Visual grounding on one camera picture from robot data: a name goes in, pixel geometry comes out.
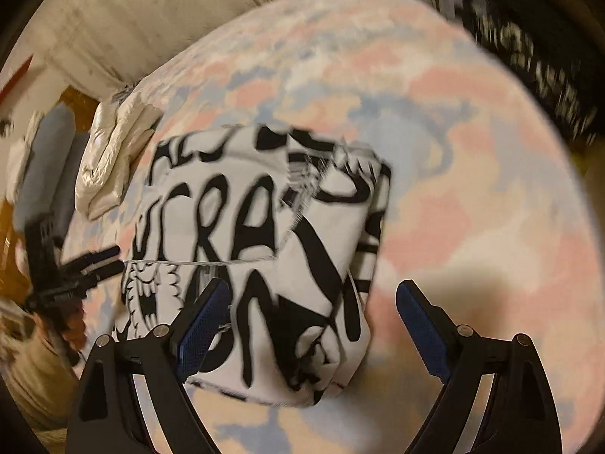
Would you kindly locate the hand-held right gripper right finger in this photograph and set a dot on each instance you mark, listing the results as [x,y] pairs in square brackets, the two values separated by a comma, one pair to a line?
[423,331]

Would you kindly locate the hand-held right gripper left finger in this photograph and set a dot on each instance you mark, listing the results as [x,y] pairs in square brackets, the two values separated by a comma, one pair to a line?
[203,326]

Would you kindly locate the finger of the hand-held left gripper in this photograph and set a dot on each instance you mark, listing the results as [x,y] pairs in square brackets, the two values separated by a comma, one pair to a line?
[92,259]
[97,275]

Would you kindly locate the black white printed jacket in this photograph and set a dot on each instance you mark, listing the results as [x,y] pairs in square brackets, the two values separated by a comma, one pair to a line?
[236,208]

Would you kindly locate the person's left forearm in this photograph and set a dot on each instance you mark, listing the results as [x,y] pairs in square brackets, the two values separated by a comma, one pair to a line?
[38,388]

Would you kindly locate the person's left hand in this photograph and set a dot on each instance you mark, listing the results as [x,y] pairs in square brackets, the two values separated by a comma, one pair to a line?
[66,328]

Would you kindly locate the blue bolster pillow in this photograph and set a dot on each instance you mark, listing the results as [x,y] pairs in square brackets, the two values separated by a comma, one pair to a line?
[52,151]
[75,175]

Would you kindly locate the cream shiny puffer jacket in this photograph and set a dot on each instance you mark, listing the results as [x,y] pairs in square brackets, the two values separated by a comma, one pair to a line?
[113,151]

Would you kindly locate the white folded cloth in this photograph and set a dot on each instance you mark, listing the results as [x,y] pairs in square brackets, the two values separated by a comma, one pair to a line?
[23,151]

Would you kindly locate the wooden headboard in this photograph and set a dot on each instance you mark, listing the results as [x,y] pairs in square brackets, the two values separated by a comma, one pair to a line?
[80,104]

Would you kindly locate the pastel patterned blanket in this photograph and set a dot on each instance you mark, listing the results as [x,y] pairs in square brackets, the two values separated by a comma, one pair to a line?
[449,151]

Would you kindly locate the beige curtain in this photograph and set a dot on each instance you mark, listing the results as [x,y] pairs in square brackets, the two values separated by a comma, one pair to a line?
[165,9]

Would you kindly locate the black white patterned cloth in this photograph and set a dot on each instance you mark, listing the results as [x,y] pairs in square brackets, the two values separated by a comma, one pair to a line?
[529,66]

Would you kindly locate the red wall shelf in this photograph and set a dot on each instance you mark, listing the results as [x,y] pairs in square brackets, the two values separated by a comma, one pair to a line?
[16,80]

